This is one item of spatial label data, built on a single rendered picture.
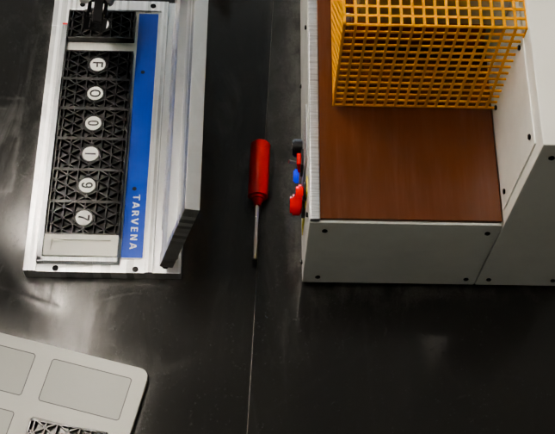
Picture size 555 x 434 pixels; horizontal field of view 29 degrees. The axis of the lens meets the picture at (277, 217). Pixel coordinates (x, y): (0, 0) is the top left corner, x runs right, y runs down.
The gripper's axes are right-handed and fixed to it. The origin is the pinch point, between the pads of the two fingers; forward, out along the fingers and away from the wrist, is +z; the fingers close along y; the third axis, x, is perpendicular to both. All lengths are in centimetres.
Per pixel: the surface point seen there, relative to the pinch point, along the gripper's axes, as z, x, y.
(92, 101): 5.3, 0.9, 13.1
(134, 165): 5.0, 7.4, 22.7
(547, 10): -40, 47, 22
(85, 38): 5.8, -1.0, 2.3
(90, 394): 7, 4, 55
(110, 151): 5.3, 4.0, 20.9
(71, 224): 5.5, -0.2, 32.4
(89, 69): 5.6, 0.1, 7.7
